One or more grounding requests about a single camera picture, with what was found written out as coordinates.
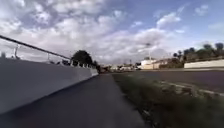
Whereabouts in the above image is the grey asphalt path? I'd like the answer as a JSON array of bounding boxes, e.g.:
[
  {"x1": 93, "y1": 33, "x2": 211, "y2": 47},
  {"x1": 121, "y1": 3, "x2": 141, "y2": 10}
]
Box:
[{"x1": 0, "y1": 73, "x2": 148, "y2": 128}]

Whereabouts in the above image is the long white wall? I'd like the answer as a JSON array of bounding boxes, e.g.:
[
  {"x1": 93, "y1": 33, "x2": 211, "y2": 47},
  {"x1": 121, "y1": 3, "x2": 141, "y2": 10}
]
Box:
[{"x1": 183, "y1": 58, "x2": 224, "y2": 70}]

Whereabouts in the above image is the green grass verge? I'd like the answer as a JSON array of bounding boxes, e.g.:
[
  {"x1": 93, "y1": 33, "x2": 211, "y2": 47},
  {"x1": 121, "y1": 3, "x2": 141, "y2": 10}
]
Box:
[{"x1": 111, "y1": 72, "x2": 224, "y2": 128}]

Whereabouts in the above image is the grey asphalt road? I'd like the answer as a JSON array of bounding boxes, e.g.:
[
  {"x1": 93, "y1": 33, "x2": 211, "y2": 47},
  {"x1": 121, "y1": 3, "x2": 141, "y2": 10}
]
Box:
[{"x1": 129, "y1": 69, "x2": 224, "y2": 94}]

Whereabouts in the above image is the dark tree behind wall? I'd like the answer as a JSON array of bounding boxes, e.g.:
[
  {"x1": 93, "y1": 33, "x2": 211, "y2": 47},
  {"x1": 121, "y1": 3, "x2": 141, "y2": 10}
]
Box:
[{"x1": 70, "y1": 49, "x2": 95, "y2": 68}]

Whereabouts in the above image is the pale kerb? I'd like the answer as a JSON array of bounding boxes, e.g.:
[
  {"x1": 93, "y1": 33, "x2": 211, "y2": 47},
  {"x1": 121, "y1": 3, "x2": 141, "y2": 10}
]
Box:
[{"x1": 156, "y1": 79, "x2": 224, "y2": 98}]

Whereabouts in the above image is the row of trees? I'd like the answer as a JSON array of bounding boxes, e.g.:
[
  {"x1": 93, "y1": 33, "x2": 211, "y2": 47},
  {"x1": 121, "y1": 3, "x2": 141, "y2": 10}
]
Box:
[{"x1": 171, "y1": 42, "x2": 224, "y2": 63}]

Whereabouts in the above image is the pale building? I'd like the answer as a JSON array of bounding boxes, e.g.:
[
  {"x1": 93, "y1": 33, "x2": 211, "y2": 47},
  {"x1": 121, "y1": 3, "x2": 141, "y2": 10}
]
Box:
[{"x1": 139, "y1": 58, "x2": 174, "y2": 70}]

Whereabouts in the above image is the white wall with railing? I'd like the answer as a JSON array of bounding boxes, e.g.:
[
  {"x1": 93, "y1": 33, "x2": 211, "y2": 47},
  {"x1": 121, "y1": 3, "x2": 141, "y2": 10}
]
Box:
[{"x1": 0, "y1": 34, "x2": 100, "y2": 115}]

